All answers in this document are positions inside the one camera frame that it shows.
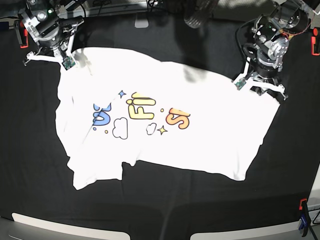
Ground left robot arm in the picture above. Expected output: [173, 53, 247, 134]
[232, 0, 320, 103]

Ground white printed t-shirt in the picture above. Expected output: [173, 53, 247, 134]
[55, 47, 280, 190]

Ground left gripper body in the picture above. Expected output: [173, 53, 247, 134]
[232, 61, 289, 101]

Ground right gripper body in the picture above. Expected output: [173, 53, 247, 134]
[22, 35, 77, 71]

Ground silver monitor stand base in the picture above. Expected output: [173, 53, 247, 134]
[134, 12, 149, 29]

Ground black table cloth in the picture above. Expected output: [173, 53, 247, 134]
[0, 30, 320, 240]

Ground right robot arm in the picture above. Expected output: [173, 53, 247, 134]
[15, 0, 85, 71]

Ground orange clamp top right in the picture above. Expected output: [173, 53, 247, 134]
[311, 27, 320, 56]

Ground orange blue clamp bottom right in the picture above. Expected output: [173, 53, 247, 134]
[298, 198, 311, 237]

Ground orange black clamp left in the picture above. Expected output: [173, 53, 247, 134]
[13, 20, 29, 49]

